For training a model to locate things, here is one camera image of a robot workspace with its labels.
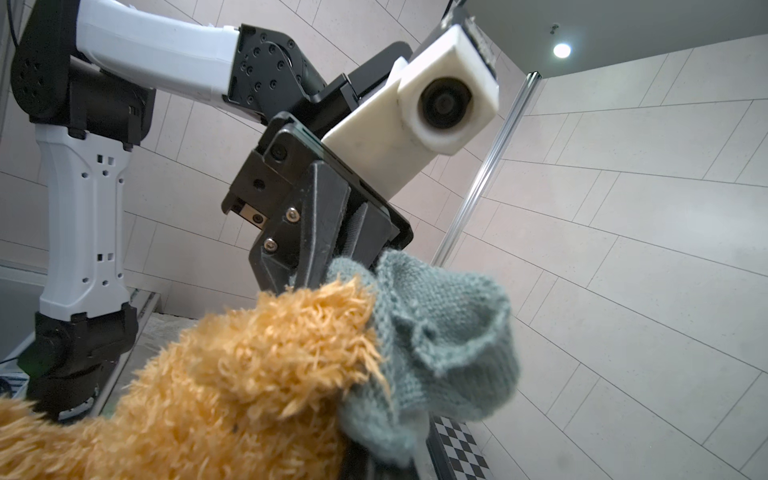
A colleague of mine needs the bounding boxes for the grey-green teddy sweater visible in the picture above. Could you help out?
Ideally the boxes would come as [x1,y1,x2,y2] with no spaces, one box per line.
[328,250,521,468]

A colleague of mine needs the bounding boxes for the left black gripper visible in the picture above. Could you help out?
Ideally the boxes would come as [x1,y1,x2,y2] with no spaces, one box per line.
[221,112,414,294]

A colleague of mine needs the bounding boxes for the tan teddy bear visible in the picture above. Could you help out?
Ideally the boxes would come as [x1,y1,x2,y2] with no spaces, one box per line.
[1,278,382,479]

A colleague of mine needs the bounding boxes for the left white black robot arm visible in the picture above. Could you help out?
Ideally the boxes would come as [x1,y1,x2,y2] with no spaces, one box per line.
[11,1,412,422]

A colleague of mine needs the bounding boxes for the round ceiling light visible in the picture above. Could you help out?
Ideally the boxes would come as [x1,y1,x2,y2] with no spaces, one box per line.
[552,42,572,59]

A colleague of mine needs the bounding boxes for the folded black white chessboard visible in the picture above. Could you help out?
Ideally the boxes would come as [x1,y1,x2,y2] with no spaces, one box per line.
[426,415,494,480]

